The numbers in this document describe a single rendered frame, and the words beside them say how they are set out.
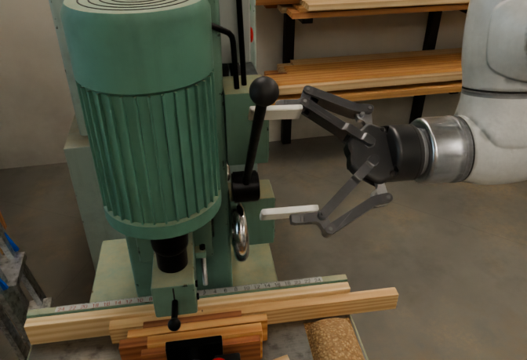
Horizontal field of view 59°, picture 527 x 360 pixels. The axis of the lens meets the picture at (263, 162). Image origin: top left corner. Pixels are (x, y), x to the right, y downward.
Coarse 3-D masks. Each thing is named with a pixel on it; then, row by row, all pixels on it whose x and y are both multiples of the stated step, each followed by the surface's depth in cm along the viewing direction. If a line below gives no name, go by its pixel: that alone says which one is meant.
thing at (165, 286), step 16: (192, 240) 84; (192, 256) 80; (160, 272) 77; (176, 272) 77; (192, 272) 77; (160, 288) 74; (176, 288) 74; (192, 288) 75; (160, 304) 76; (192, 304) 77
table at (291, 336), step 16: (304, 320) 89; (352, 320) 89; (96, 336) 86; (272, 336) 86; (288, 336) 86; (304, 336) 86; (32, 352) 83; (48, 352) 83; (64, 352) 83; (80, 352) 83; (96, 352) 83; (112, 352) 83; (272, 352) 83; (288, 352) 83; (304, 352) 83
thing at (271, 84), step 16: (256, 80) 53; (272, 80) 53; (256, 96) 52; (272, 96) 52; (256, 112) 58; (256, 128) 62; (256, 144) 68; (240, 176) 87; (256, 176) 87; (240, 192) 86; (256, 192) 87
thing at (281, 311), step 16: (256, 304) 87; (272, 304) 87; (288, 304) 87; (304, 304) 87; (320, 304) 88; (336, 304) 88; (352, 304) 89; (368, 304) 90; (384, 304) 90; (128, 320) 84; (144, 320) 84; (272, 320) 88; (288, 320) 89; (112, 336) 84
